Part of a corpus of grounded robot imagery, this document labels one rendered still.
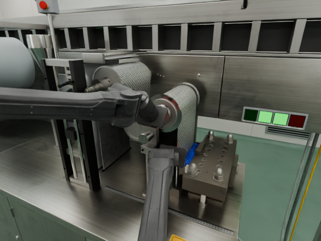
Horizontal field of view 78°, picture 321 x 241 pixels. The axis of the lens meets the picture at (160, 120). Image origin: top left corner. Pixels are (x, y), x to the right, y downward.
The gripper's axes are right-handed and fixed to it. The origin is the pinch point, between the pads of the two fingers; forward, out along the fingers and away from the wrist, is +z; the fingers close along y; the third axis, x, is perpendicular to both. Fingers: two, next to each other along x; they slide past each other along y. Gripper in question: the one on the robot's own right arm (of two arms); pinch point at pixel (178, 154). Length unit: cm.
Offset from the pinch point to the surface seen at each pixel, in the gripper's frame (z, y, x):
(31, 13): 194, -445, 205
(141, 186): 4.0, -15.0, -18.1
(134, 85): -4.7, -23.8, 24.7
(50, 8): -24, -59, 48
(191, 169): -3.1, 6.9, -4.0
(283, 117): 21.0, 37.0, 23.9
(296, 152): 268, 99, 15
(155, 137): -9.2, -7.5, 5.2
